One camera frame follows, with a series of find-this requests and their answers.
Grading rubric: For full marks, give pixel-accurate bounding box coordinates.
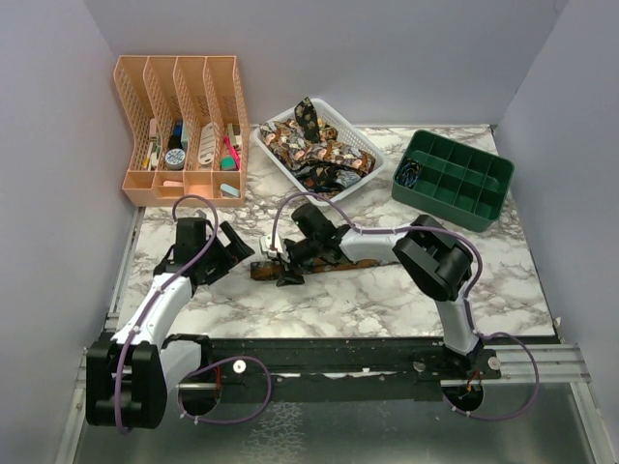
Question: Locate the orange floral tie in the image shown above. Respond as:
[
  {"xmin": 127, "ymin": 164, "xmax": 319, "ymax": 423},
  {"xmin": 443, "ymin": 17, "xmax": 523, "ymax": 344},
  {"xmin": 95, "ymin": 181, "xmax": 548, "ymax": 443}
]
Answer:
[{"xmin": 250, "ymin": 259, "xmax": 380, "ymax": 281}]

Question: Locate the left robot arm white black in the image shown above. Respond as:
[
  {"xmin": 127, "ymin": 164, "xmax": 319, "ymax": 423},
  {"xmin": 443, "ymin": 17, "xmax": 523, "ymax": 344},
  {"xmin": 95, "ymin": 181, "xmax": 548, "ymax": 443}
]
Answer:
[{"xmin": 86, "ymin": 217, "xmax": 254, "ymax": 429}]

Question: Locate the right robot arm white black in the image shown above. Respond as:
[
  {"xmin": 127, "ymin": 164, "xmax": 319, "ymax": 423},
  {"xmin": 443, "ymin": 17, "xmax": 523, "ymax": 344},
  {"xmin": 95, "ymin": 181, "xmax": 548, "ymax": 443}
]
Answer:
[{"xmin": 261, "ymin": 203, "xmax": 484, "ymax": 378}]

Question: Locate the pile of patterned ties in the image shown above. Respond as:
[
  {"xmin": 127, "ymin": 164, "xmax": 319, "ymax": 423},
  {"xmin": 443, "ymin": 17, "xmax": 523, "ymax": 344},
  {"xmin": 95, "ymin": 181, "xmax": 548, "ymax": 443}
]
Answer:
[{"xmin": 259, "ymin": 98, "xmax": 376, "ymax": 198}]

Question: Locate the teal eraser block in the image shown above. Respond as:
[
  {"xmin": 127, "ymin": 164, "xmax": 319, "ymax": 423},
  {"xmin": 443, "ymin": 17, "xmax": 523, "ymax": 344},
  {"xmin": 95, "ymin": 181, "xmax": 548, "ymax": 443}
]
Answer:
[{"xmin": 221, "ymin": 156, "xmax": 238, "ymax": 171}]

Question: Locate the pink marker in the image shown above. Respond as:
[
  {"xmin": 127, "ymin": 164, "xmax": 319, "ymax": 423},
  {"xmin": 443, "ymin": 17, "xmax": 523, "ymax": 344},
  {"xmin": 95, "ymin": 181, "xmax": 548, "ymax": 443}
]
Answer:
[{"xmin": 223, "ymin": 136, "xmax": 241, "ymax": 169}]

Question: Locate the round blue tin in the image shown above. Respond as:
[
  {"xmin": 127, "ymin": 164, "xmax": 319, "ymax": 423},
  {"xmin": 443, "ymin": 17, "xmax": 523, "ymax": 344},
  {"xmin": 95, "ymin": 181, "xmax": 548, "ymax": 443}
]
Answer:
[{"xmin": 163, "ymin": 148, "xmax": 187, "ymax": 171}]

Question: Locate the white plastic lattice basket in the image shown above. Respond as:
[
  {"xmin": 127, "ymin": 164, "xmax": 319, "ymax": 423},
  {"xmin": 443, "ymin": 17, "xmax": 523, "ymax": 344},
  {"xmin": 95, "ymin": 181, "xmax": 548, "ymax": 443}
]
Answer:
[{"xmin": 252, "ymin": 97, "xmax": 386, "ymax": 202}]

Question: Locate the rolled tie in tray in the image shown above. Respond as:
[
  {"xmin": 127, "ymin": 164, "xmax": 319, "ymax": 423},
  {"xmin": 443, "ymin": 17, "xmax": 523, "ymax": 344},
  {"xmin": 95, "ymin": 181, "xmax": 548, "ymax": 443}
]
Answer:
[{"xmin": 395, "ymin": 159, "xmax": 423, "ymax": 189}]

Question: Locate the peach plastic desk organizer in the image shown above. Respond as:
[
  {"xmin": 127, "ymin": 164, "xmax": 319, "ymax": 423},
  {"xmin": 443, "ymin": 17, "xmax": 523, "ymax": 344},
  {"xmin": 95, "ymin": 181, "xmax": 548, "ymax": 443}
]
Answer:
[{"xmin": 113, "ymin": 55, "xmax": 250, "ymax": 207}]

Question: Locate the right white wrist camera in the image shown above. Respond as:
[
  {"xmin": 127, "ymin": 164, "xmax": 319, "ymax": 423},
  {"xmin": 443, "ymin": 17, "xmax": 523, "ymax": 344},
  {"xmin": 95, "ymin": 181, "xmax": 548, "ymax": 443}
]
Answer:
[{"xmin": 259, "ymin": 233, "xmax": 286, "ymax": 260}]

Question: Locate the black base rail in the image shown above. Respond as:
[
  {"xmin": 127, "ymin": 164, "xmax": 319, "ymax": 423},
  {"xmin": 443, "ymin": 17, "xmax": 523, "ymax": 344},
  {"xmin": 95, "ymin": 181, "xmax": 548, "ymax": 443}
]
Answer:
[{"xmin": 180, "ymin": 336, "xmax": 501, "ymax": 403}]

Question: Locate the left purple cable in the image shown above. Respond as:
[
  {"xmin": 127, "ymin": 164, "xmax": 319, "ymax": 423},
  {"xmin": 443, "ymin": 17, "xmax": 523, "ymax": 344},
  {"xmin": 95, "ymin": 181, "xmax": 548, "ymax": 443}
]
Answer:
[{"xmin": 115, "ymin": 194, "xmax": 273, "ymax": 435}]

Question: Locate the purple cable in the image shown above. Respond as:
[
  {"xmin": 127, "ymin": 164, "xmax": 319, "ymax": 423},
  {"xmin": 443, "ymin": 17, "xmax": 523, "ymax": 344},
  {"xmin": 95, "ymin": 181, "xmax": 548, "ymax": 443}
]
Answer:
[
  {"xmin": 115, "ymin": 194, "xmax": 273, "ymax": 435},
  {"xmin": 270, "ymin": 191, "xmax": 542, "ymax": 421}
]

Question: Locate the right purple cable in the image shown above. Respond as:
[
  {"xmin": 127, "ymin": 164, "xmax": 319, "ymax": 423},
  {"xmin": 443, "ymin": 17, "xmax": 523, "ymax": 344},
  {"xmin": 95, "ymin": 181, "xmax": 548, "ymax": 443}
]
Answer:
[{"xmin": 270, "ymin": 191, "xmax": 542, "ymax": 421}]

